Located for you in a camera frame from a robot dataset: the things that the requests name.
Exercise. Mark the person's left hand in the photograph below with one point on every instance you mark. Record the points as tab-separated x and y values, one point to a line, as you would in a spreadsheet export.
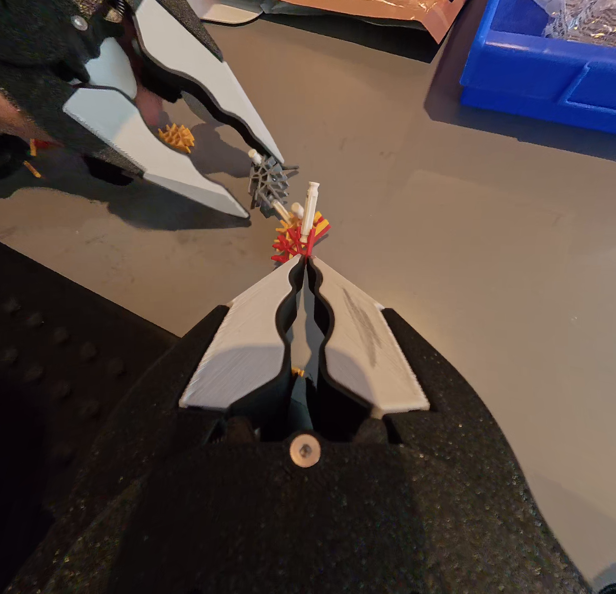
150	107

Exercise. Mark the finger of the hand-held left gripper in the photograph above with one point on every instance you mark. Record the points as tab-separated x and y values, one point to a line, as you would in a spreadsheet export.
130	136
192	54

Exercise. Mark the white rounded board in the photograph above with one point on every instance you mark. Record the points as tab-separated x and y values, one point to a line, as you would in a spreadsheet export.
221	11

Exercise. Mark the black dimpled pad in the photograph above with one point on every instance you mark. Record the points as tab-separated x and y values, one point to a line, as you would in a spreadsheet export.
62	363

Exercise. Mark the grey toy connector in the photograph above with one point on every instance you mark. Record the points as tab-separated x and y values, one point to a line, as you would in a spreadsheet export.
269	184

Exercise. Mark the yellow toy connector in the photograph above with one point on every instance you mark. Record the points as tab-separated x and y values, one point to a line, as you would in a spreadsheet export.
177	139

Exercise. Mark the white toy rod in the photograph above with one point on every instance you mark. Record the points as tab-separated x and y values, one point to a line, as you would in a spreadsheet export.
297	210
281	211
255	156

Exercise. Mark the clear bag of parts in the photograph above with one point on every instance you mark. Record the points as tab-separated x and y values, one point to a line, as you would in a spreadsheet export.
577	6

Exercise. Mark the red and yellow connector assembly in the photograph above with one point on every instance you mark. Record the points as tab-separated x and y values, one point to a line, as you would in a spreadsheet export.
309	211
321	223

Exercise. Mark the blue plastic bin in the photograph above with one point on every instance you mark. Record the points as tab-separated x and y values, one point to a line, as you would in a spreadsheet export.
529	74

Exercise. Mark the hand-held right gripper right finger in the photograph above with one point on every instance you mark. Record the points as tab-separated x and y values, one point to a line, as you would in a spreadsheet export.
370	363

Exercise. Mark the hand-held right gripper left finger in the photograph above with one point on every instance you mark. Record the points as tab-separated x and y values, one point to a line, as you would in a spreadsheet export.
245	358

